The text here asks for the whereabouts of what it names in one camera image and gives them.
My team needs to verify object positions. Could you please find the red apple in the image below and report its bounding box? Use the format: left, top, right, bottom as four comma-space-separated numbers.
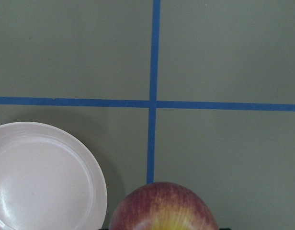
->
109, 182, 219, 230

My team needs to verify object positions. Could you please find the pink plate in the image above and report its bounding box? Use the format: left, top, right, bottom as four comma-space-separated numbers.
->
0, 122, 107, 230

